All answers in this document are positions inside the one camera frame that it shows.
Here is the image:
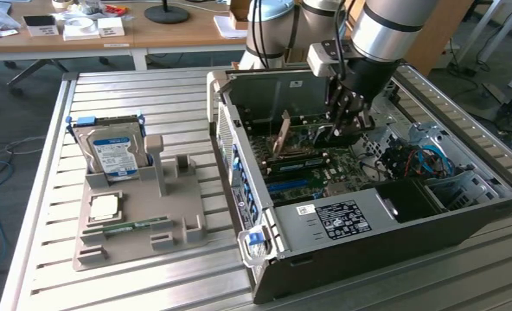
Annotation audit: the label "grey parts rack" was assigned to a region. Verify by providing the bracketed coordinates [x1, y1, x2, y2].
[72, 134, 209, 273]

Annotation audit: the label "green RAM stick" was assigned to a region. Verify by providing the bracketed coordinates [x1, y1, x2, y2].
[83, 217, 171, 234]

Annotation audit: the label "plain white box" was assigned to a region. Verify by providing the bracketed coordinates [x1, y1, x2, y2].
[96, 17, 125, 38]

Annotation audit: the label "blue wire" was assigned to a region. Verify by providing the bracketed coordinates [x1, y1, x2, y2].
[415, 147, 456, 178]

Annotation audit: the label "white box with black top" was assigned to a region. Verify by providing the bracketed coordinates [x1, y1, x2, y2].
[21, 15, 60, 37]

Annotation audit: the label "white paper stack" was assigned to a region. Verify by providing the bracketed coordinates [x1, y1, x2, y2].
[213, 14, 248, 39]

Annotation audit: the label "perforated silver disk bay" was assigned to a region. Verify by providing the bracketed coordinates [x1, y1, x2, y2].
[351, 93, 412, 156]

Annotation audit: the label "hard disk with blue carrier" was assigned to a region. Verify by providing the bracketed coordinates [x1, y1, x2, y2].
[65, 111, 152, 182]

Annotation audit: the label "wooden cabinet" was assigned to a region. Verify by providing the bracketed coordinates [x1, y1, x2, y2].
[400, 0, 476, 77]

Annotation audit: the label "blue expansion slot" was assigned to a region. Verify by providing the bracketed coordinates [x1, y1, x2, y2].
[267, 179, 309, 194]

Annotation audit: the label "CPU socket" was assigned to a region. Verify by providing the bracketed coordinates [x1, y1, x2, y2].
[272, 135, 313, 159]

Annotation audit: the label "grey power supply unit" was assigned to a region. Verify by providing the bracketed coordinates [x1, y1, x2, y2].
[263, 189, 403, 257]

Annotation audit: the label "white boxes on desk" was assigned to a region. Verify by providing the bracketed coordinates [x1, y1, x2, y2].
[61, 17, 100, 41]

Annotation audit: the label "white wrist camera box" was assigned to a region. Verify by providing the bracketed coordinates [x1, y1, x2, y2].
[307, 40, 352, 78]

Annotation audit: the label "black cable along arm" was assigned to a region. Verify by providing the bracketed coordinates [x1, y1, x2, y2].
[332, 0, 351, 82]

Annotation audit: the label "green motherboard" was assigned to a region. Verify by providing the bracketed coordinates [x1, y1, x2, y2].
[247, 113, 369, 208]

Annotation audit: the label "black round lamp base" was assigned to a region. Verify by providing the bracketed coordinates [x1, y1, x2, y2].
[144, 0, 191, 24]

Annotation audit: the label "black open PC case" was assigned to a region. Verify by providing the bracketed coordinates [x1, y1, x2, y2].
[205, 58, 512, 305]

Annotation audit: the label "case handle with blue latch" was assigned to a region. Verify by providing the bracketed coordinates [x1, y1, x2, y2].
[237, 225, 279, 268]

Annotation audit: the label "silver chipset heatsink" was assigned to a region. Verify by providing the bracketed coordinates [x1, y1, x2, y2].
[327, 183, 352, 196]

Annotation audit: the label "silver CPU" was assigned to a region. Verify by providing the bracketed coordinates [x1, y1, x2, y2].
[89, 195, 121, 221]

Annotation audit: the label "red wire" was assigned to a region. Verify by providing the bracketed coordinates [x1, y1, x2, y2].
[405, 152, 425, 178]

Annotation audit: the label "slotted silver disk bay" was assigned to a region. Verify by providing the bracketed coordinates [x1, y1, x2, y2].
[424, 170, 501, 211]

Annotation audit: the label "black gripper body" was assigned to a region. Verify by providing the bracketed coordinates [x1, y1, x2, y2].
[337, 56, 403, 104]

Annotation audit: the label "graphics card with metal bracket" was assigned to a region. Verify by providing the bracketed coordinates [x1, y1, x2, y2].
[271, 109, 363, 160]

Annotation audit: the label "black plastic shroud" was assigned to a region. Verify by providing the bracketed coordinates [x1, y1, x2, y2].
[375, 179, 449, 224]

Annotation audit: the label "red small item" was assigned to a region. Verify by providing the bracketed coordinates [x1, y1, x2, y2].
[103, 3, 129, 16]

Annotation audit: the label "wooden desk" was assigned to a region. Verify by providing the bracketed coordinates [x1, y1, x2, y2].
[0, 0, 372, 62]

